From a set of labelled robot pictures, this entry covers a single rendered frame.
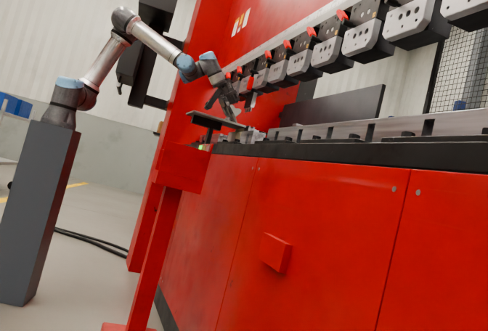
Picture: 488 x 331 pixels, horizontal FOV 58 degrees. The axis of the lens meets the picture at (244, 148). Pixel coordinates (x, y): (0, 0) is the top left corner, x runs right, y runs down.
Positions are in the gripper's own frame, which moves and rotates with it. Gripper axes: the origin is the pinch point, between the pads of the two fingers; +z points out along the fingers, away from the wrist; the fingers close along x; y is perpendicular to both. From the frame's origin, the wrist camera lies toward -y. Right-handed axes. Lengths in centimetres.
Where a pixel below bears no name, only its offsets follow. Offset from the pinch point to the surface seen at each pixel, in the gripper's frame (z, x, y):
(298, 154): 7, -99, -17
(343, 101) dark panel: 16, 0, 61
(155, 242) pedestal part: 22, -50, -59
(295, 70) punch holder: -12, -57, 13
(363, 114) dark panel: 22, -22, 55
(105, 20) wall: -241, 731, 65
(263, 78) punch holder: -13.5, -23.8, 14.5
